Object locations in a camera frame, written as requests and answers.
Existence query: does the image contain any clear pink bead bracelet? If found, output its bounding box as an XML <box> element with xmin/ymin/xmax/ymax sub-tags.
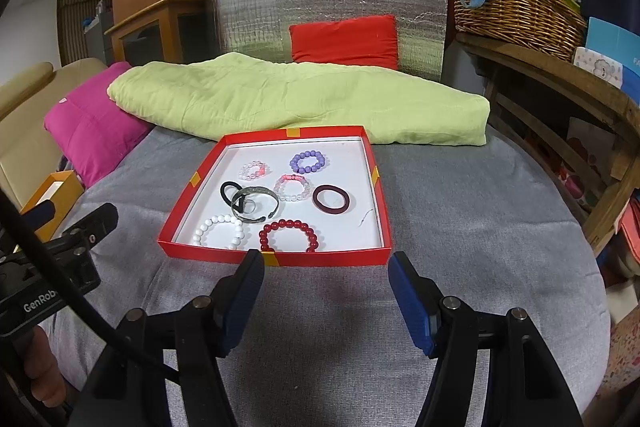
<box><xmin>238</xmin><ymin>160</ymin><xmax>271</xmax><ymax>182</ymax></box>

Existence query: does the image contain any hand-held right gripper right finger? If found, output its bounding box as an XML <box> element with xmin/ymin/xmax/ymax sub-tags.
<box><xmin>387</xmin><ymin>251</ymin><xmax>584</xmax><ymax>427</ymax></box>

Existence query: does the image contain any red cardboard box tray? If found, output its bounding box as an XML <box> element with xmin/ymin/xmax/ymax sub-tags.
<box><xmin>157</xmin><ymin>125</ymin><xmax>393</xmax><ymax>269</ymax></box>

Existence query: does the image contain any silver metal bangle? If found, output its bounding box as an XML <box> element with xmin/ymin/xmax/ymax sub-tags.
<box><xmin>230</xmin><ymin>187</ymin><xmax>281</xmax><ymax>224</ymax></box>

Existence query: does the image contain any black hair tie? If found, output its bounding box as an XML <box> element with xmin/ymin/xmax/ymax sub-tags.
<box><xmin>220</xmin><ymin>180</ymin><xmax>251</xmax><ymax>214</ymax></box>

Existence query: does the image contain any dark red bangle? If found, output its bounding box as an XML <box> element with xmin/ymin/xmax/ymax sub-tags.
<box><xmin>312</xmin><ymin>185</ymin><xmax>352</xmax><ymax>215</ymax></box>

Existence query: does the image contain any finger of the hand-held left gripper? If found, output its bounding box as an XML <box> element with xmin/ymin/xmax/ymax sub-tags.
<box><xmin>52</xmin><ymin>203</ymin><xmax>120</xmax><ymax>258</ymax></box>
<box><xmin>21</xmin><ymin>201</ymin><xmax>57</xmax><ymax>229</ymax></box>

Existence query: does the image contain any wooden shelf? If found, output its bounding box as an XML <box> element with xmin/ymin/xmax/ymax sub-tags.
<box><xmin>454</xmin><ymin>32</ymin><xmax>640</xmax><ymax>259</ymax></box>

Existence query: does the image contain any magenta pillow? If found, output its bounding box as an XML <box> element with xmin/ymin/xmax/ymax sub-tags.
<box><xmin>44</xmin><ymin>61</ymin><xmax>154</xmax><ymax>188</ymax></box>

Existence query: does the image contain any person's left hand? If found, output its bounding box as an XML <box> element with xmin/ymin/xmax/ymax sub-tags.
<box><xmin>19</xmin><ymin>326</ymin><xmax>69</xmax><ymax>408</ymax></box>

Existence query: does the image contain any blue cardboard box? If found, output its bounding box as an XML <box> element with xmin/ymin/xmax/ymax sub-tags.
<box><xmin>582</xmin><ymin>17</ymin><xmax>640</xmax><ymax>94</ymax></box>

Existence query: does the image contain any wicker basket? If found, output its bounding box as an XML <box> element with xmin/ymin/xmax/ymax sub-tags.
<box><xmin>448</xmin><ymin>0</ymin><xmax>587</xmax><ymax>62</ymax></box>

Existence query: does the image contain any red bead bracelet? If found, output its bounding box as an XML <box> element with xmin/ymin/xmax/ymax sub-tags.
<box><xmin>258</xmin><ymin>219</ymin><xmax>320</xmax><ymax>254</ymax></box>

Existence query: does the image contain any red cushion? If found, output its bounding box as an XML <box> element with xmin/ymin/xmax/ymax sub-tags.
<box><xmin>289</xmin><ymin>14</ymin><xmax>401</xmax><ymax>72</ymax></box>

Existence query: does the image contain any light green folded blanket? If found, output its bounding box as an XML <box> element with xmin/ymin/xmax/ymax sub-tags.
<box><xmin>107</xmin><ymin>52</ymin><xmax>491</xmax><ymax>146</ymax></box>

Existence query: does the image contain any white patterned box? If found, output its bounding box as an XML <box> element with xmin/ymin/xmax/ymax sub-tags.
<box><xmin>572</xmin><ymin>47</ymin><xmax>627</xmax><ymax>90</ymax></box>

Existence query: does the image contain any orange cardboard box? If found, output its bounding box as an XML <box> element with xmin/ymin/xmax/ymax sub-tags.
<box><xmin>20</xmin><ymin>171</ymin><xmax>86</xmax><ymax>244</ymax></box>

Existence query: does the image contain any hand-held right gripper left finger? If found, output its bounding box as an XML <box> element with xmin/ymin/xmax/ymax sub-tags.
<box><xmin>67</xmin><ymin>249</ymin><xmax>266</xmax><ymax>427</ymax></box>

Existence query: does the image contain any purple bead bracelet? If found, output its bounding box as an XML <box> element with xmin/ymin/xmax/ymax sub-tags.
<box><xmin>289</xmin><ymin>149</ymin><xmax>328</xmax><ymax>174</ymax></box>

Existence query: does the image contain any pink and white bead bracelet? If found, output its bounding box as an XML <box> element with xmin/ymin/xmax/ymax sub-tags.
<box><xmin>273</xmin><ymin>174</ymin><xmax>312</xmax><ymax>202</ymax></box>

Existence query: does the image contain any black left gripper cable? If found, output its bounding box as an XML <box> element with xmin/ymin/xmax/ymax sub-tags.
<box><xmin>0</xmin><ymin>189</ymin><xmax>182</xmax><ymax>385</ymax></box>

